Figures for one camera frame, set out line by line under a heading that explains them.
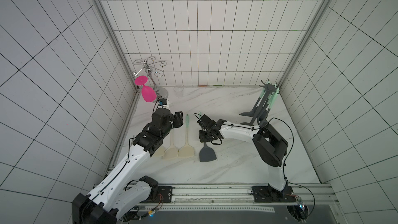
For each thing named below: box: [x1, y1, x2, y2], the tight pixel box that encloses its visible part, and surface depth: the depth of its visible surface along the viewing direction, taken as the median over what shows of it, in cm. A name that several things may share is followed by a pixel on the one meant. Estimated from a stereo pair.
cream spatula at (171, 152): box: [162, 128, 179, 159], surface depth 87 cm
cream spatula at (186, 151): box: [178, 114, 195, 158], surface depth 88 cm
